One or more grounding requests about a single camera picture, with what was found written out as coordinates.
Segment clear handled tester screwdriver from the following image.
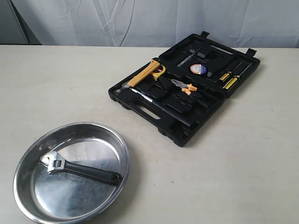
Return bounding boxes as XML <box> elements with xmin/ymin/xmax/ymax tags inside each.
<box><xmin>177</xmin><ymin>47</ymin><xmax>202</xmax><ymax>67</ymax></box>

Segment claw hammer black handle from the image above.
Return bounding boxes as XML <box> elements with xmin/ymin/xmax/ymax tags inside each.
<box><xmin>114</xmin><ymin>82</ymin><xmax>192</xmax><ymax>127</ymax></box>

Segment yellow tape measure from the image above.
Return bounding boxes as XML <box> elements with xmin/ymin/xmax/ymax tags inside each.
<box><xmin>151</xmin><ymin>65</ymin><xmax>166</xmax><ymax>81</ymax></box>

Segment white backdrop curtain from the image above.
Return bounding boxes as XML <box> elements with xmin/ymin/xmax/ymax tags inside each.
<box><xmin>0</xmin><ymin>0</ymin><xmax>299</xmax><ymax>48</ymax></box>

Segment adjustable wrench black handle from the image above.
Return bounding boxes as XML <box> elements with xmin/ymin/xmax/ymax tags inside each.
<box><xmin>40</xmin><ymin>151</ymin><xmax>122</xmax><ymax>186</ymax></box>

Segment round stainless steel tray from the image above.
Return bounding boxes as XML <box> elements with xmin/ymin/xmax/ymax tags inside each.
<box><xmin>13</xmin><ymin>122</ymin><xmax>130</xmax><ymax>224</ymax></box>

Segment black plastic tool case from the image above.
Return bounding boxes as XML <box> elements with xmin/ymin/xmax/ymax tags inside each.
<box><xmin>108</xmin><ymin>31</ymin><xmax>260</xmax><ymax>147</ymax></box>

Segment yellow utility knife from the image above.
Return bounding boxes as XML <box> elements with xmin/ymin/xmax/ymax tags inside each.
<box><xmin>128</xmin><ymin>60</ymin><xmax>161</xmax><ymax>87</ymax></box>

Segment black electrical tape roll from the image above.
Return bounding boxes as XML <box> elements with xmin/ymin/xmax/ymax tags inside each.
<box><xmin>190</xmin><ymin>64</ymin><xmax>207</xmax><ymax>75</ymax></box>

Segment orange handled pliers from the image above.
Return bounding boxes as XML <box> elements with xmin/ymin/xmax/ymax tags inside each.
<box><xmin>170</xmin><ymin>79</ymin><xmax>197</xmax><ymax>95</ymax></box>

